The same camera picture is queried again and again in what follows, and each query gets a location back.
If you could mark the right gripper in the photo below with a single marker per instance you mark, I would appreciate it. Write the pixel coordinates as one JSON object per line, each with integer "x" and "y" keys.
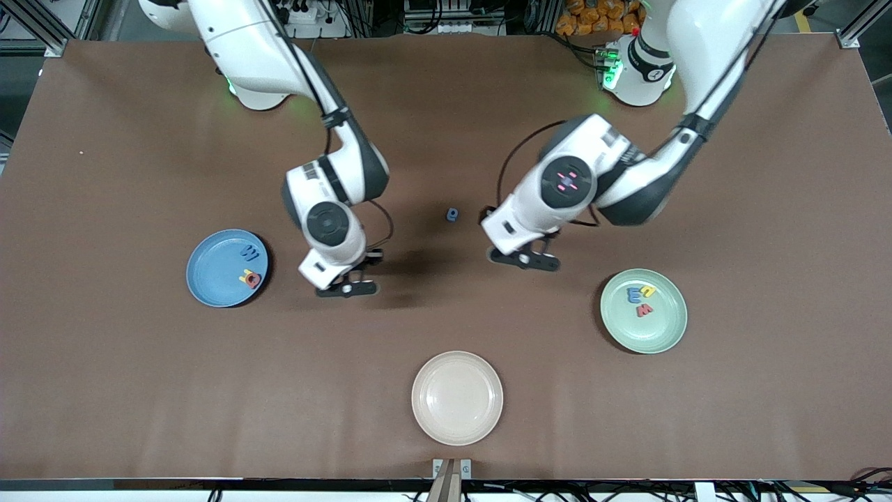
{"x": 371, "y": 256}

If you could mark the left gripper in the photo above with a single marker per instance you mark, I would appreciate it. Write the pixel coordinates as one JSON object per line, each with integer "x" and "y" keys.
{"x": 483, "y": 213}

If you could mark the red uppercase letter Q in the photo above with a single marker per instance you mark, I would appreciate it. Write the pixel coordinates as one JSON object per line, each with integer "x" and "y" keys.
{"x": 258, "y": 280}

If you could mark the blue uppercase letter W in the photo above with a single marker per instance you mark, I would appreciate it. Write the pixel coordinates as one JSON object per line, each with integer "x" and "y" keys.
{"x": 249, "y": 253}

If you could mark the yellow uppercase letter H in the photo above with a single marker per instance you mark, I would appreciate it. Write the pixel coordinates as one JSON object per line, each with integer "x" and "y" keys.
{"x": 242, "y": 279}

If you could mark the blue lowercase letter m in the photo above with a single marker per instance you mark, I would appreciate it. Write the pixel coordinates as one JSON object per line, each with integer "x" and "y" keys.
{"x": 633, "y": 295}

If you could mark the red lowercase letter w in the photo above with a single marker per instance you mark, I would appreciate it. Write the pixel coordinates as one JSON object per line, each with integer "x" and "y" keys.
{"x": 644, "y": 311}

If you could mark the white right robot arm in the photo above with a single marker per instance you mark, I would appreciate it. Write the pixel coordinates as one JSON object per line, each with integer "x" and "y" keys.
{"x": 244, "y": 42}

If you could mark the blue plate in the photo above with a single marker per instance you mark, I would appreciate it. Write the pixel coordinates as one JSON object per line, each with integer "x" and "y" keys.
{"x": 216, "y": 275}

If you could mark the beige plate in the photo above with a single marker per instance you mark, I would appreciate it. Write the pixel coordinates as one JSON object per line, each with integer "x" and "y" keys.
{"x": 456, "y": 398}

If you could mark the green plate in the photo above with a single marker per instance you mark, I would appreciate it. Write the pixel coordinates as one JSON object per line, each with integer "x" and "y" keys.
{"x": 651, "y": 335}

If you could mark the orange packets pile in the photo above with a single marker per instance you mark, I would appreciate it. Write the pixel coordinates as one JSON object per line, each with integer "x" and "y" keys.
{"x": 599, "y": 19}

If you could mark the wooden strut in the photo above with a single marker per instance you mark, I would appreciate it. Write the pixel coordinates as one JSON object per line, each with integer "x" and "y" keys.
{"x": 446, "y": 488}

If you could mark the white power strip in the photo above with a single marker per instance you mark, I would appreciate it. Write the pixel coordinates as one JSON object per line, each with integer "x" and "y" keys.
{"x": 303, "y": 14}

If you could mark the metal table edge bracket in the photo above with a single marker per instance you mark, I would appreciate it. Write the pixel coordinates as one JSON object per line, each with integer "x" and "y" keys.
{"x": 465, "y": 468}

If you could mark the aluminium frame post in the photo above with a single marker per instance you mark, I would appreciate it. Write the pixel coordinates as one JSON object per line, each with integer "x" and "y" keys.
{"x": 860, "y": 24}
{"x": 52, "y": 31}

